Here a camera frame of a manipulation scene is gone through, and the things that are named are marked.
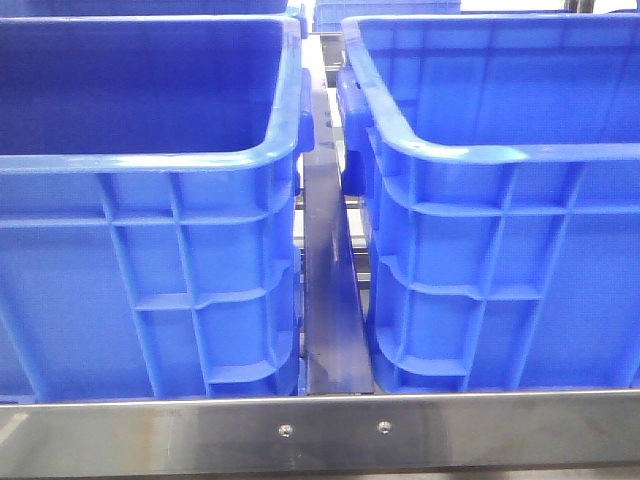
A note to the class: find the metal shelf rack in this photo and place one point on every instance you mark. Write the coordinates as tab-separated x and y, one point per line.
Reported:
339	418

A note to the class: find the distant low blue crate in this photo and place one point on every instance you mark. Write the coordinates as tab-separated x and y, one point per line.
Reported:
328	15

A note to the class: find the blue crate behind left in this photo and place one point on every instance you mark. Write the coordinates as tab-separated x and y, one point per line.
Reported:
295	9

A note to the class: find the large blue plastic crate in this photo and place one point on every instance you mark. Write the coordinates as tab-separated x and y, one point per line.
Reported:
148	177

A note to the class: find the blue crate at right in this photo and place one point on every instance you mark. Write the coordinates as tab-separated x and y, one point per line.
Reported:
499	165

